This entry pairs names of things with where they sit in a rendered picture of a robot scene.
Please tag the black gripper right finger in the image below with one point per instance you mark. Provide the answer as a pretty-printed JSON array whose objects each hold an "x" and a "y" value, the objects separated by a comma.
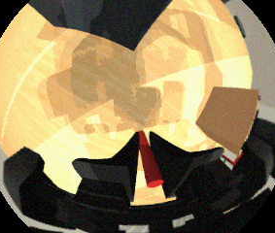
[{"x": 175, "y": 164}]

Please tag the red peg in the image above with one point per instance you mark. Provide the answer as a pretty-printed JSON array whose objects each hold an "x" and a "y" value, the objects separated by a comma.
[{"x": 152, "y": 175}]

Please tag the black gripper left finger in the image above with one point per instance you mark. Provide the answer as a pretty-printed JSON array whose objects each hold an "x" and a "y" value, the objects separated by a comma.
[{"x": 120, "y": 168}]

